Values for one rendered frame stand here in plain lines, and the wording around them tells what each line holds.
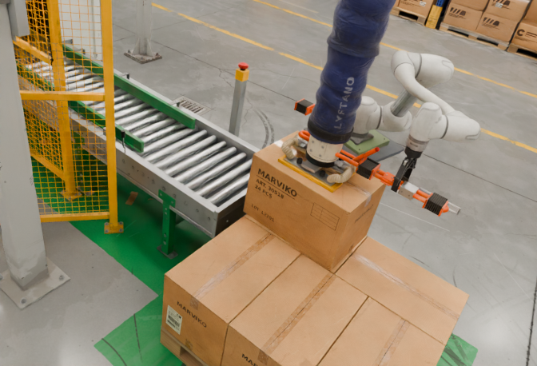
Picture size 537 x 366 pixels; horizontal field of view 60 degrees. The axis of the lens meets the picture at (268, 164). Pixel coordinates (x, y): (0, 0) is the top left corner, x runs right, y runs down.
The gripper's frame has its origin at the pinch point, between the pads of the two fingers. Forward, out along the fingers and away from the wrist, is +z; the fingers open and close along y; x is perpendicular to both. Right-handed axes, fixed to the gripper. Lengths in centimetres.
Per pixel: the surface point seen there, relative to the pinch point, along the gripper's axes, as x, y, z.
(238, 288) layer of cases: -37, 64, 53
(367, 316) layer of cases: 16, 33, 53
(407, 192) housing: 5.5, 4.5, 0.2
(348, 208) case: -13.6, 19.9, 13.0
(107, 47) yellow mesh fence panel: -152, 48, -21
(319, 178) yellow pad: -34.2, 14.1, 10.6
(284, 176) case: -50, 21, 15
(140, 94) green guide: -204, -17, 47
